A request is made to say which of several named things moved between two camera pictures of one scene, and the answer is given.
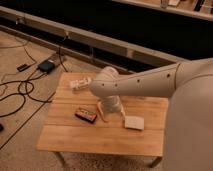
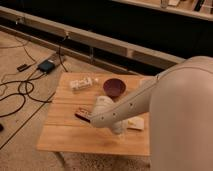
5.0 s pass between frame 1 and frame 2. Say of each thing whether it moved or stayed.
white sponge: stayed
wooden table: stayed
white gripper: moved
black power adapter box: stayed
